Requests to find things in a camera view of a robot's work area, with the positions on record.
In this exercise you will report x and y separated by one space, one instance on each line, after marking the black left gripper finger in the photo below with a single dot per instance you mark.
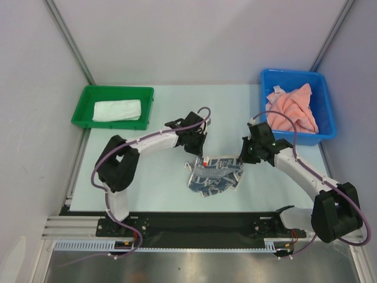
190 149
199 143

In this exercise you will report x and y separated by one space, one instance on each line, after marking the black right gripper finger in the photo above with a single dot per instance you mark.
244 155
254 160

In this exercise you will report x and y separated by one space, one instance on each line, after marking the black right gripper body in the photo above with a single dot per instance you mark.
245 154

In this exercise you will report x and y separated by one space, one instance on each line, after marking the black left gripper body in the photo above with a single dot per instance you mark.
191 132

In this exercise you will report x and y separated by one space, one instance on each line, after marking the blue white patterned towel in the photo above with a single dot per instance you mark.
211 176

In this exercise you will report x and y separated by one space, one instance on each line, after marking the white terry towel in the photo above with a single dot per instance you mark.
108 111

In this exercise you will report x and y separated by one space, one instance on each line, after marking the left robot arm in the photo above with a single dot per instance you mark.
115 169

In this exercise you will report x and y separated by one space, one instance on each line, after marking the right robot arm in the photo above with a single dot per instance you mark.
335 211

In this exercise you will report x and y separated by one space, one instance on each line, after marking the pink towel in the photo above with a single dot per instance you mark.
295 105

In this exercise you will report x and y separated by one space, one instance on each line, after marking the blue plastic bin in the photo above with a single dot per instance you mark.
320 105

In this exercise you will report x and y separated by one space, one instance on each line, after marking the green plastic tray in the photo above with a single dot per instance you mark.
84 112

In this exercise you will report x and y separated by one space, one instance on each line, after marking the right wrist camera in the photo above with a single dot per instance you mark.
254 129

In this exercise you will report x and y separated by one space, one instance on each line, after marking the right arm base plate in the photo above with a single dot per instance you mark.
273 228

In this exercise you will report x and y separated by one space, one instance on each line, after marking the grey cable duct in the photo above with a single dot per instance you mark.
123 246

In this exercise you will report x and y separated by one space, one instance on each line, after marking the aluminium front rail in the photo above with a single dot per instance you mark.
152 223

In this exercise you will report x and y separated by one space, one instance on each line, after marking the right aluminium corner post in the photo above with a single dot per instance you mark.
340 20

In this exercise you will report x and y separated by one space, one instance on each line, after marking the aluminium corner post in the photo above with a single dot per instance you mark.
340 20
66 34

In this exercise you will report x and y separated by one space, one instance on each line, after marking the left aluminium corner post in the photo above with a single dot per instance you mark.
66 34

